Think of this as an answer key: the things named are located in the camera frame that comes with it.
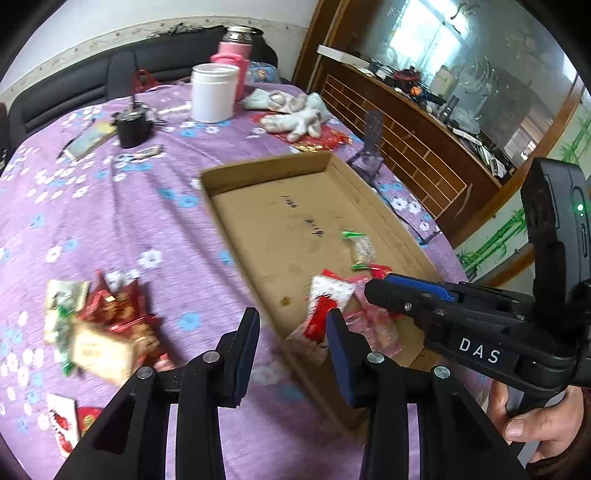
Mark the white red snack packet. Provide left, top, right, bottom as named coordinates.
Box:
left=46, top=394, right=80, bottom=459
left=302, top=271, right=357, bottom=344

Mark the green notebook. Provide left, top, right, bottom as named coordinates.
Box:
left=65, top=121, right=118, bottom=160

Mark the small red snack packet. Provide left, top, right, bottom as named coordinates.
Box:
left=76, top=406, right=105, bottom=437

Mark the dark red snack packet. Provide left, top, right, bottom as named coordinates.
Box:
left=134, top=323, right=175, bottom=371
left=81, top=276, right=160, bottom=335

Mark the white work glove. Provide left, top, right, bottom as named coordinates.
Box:
left=259, top=92, right=333, bottom=141
left=244, top=89, right=301, bottom=112

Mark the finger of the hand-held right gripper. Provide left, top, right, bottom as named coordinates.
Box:
left=385, top=274, right=533, bottom=320
left=365, top=279, right=459, bottom=334

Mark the red printed envelope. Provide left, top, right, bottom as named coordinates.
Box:
left=252, top=111, right=352, bottom=153

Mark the red white green-edged packet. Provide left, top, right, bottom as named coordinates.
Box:
left=352, top=261, right=393, bottom=278

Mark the red plastic bag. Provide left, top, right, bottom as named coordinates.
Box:
left=133, top=68, right=160, bottom=94

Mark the cream snack packet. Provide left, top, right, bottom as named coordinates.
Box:
left=73, top=320, right=145, bottom=385

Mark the small printed tube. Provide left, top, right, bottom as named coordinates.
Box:
left=113, top=144, right=164, bottom=162

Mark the pink clear snack packet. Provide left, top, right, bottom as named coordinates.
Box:
left=346, top=300, right=402, bottom=360

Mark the black pen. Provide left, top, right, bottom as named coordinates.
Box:
left=58, top=134, right=83, bottom=160

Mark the wooden cabinet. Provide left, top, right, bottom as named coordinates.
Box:
left=295, top=0, right=591, bottom=247

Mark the dark cloth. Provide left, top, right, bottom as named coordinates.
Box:
left=164, top=23, right=222, bottom=38

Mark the cardboard tray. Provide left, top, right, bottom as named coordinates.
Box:
left=199, top=152, right=446, bottom=430

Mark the clear green-edged snack packet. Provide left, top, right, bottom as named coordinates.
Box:
left=342, top=231, right=376, bottom=271

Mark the white flat box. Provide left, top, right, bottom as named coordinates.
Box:
left=318, top=45, right=370, bottom=65

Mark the pink thermos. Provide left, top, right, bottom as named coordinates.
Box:
left=210, top=25, right=265, bottom=102

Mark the white green snack packet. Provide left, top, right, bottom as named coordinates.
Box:
left=45, top=279, right=92, bottom=324
left=45, top=314, right=78, bottom=376

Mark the black leather sofa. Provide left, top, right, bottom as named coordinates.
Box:
left=0, top=25, right=278, bottom=153

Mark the dark phone stand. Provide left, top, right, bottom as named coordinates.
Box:
left=347, top=111, right=385, bottom=178

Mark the black round container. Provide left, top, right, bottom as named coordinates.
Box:
left=115, top=104, right=153, bottom=148

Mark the person's right forearm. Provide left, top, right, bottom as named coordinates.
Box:
left=526, top=392, right=591, bottom=480

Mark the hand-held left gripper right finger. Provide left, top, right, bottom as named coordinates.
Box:
left=325, top=308, right=532, bottom=480

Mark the white plastic jar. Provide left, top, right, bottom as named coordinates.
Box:
left=191, top=63, right=241, bottom=124

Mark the green bamboo wall sticker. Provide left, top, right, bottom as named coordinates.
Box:
left=457, top=131, right=587, bottom=278

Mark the blue printed bag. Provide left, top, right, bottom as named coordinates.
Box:
left=247, top=60, right=282, bottom=87

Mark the person's right hand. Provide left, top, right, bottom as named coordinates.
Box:
left=487, top=381, right=585, bottom=467

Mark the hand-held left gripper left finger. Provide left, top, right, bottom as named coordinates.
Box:
left=55, top=307, right=262, bottom=480

